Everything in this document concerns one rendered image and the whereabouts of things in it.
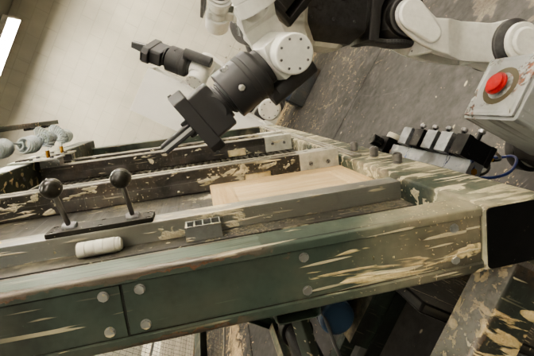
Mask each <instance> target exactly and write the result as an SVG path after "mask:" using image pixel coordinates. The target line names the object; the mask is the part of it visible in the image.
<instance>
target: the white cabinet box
mask: <svg viewBox="0 0 534 356"><path fill-rule="evenodd" d="M178 90H179V91H181V92H182V93H183V94H184V95H185V97H187V96H188V95H189V94H191V93H192V92H193V91H194V90H195V89H194V88H192V87H190V86H189V85H188V83H187V82H186V81H184V80H182V79H180V78H178V77H176V76H174V75H172V74H170V73H168V72H166V71H164V70H162V69H160V68H158V67H149V68H148V69H147V71H146V73H145V76H144V78H143V80H142V82H141V86H140V87H139V89H138V91H137V94H136V96H135V99H134V101H133V103H132V106H131V108H130V110H131V111H133V112H136V113H138V114H140V115H142V116H145V117H147V118H149V119H151V120H154V121H155V122H158V123H160V124H162V125H164V126H167V127H168V128H171V129H173V130H175V131H178V130H179V129H180V128H181V127H182V126H181V125H180V124H181V122H182V121H183V120H184V118H183V117H182V116H181V115H180V114H179V112H178V111H177V110H176V109H175V108H174V107H173V105H172V104H171V103H170V102H169V101H168V96H169V95H173V94H174V93H175V92H176V91H178ZM234 114H235V116H234V118H235V120H236V121H237V124H236V125H235V126H233V127H232V128H231V130H236V129H242V128H248V127H255V126H260V125H272V123H271V122H268V121H266V120H264V121H263V120H261V119H260V118H259V117H257V116H256V115H254V114H252V113H248V114H247V115H246V116H243V115H241V114H240V113H239V112H238V113H236V112H234Z"/></svg>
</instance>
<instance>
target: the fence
mask: <svg viewBox="0 0 534 356"><path fill-rule="evenodd" d="M394 199H401V182H400V181H399V180H395V179H393V178H390V177H386V178H381V179H376V180H367V181H362V182H357V183H352V184H343V185H337V186H332V187H327V188H318V189H313V190H308V191H303V192H293V193H288V194H283V195H275V196H270V197H265V198H260V199H250V200H245V201H240V202H235V203H226V204H221V205H216V206H211V207H201V208H196V209H191V210H186V211H178V212H173V213H168V214H162V215H155V217H154V220H153V222H148V223H143V224H138V225H133V226H124V227H119V228H114V229H109V230H100V231H95V232H90V233H85V234H76V235H71V236H66V237H61V238H52V239H47V240H45V234H37V235H32V236H26V237H21V238H12V239H7V240H2V241H0V242H1V243H0V269H1V268H6V267H11V266H16V265H24V264H29V263H34V262H39V261H47V260H52V259H57V258H62V257H70V256H75V255H76V254H75V246H76V244H77V243H78V242H87V241H92V240H97V239H102V238H111V237H120V238H122V240H123V247H125V246H134V245H138V244H143V243H148V242H156V241H161V240H166V239H170V238H179V237H184V236H185V230H184V228H185V222H190V221H195V220H200V219H209V218H214V217H220V222H221V225H222V230H225V229H230V228H235V227H239V226H248V225H252V224H257V223H266V222H270V221H275V220H280V219H288V218H293V217H298V216H302V215H311V214H316V213H320V212H325V211H334V210H338V209H343V208H348V207H356V206H361V205H366V204H371V203H380V202H385V201H389V200H394Z"/></svg>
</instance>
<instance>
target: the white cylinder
mask: <svg viewBox="0 0 534 356"><path fill-rule="evenodd" d="M122 249H123V240H122V238H120V237H111V238H102V239H97V240H92V241H87V242H78V243H77V244H76V246H75V254H76V256H77V257H78V259H80V258H85V257H94V256H96V255H97V256H99V255H103V254H108V253H116V252H117V251H121V250H122Z"/></svg>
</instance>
